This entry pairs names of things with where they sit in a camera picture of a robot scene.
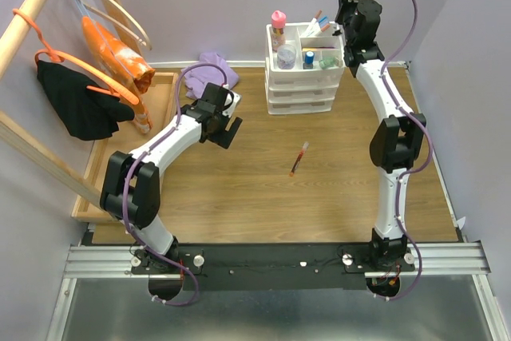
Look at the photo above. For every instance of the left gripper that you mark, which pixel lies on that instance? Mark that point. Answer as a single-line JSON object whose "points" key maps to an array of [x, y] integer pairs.
{"points": [[224, 137]]}

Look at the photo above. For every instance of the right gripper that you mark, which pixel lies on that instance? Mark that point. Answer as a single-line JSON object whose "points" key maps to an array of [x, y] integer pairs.
{"points": [[343, 4]]}

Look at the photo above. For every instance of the light blue acrylic marker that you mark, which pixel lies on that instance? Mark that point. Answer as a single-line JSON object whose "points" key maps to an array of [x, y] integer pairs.
{"points": [[321, 22]]}

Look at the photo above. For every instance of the pink cap white marker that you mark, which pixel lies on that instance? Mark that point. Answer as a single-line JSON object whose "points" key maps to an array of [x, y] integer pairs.
{"points": [[313, 27]]}

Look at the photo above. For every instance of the grey blue cap glue bottle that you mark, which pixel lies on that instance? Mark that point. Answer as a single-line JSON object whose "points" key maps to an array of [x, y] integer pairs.
{"points": [[308, 60]]}

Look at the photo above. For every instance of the white plastic drawer organizer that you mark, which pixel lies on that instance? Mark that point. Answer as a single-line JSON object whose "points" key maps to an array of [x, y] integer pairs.
{"points": [[298, 90]]}

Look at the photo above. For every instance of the pink cap crayon bottle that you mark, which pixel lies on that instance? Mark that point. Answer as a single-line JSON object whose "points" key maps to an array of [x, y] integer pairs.
{"points": [[278, 23]]}

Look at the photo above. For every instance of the clear round jar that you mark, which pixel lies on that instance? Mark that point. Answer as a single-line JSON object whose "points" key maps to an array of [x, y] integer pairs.
{"points": [[286, 56]]}

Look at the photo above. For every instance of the red gel pen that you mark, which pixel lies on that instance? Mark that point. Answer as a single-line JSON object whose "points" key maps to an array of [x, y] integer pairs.
{"points": [[299, 158]]}

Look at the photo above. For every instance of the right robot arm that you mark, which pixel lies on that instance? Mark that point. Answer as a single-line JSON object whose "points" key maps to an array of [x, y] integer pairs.
{"points": [[397, 141]]}

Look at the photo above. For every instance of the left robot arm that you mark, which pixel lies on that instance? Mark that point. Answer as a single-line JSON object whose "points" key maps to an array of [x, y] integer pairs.
{"points": [[131, 192]]}

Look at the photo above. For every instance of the purple cloth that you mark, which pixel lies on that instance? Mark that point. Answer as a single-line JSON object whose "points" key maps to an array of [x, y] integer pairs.
{"points": [[196, 79]]}

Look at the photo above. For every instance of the orange white garment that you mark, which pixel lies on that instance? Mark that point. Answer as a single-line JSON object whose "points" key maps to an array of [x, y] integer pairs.
{"points": [[138, 84]]}

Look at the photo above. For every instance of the black garment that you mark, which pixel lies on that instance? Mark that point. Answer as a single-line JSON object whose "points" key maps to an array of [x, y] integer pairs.
{"points": [[86, 114]]}

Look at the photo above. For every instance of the wooden hanger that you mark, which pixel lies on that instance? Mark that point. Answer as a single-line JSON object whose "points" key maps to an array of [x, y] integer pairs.
{"points": [[134, 29]]}

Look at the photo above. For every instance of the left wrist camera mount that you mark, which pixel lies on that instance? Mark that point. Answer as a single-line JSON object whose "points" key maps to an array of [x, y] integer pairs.
{"points": [[229, 101]]}

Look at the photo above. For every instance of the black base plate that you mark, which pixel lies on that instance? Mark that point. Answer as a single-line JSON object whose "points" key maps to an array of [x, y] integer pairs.
{"points": [[274, 267]]}

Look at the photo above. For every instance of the blue wire hanger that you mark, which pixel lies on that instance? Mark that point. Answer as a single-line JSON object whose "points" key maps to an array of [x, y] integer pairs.
{"points": [[85, 13]]}

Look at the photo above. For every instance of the aluminium rail frame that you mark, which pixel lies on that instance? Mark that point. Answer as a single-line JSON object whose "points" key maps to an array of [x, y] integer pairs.
{"points": [[447, 297]]}

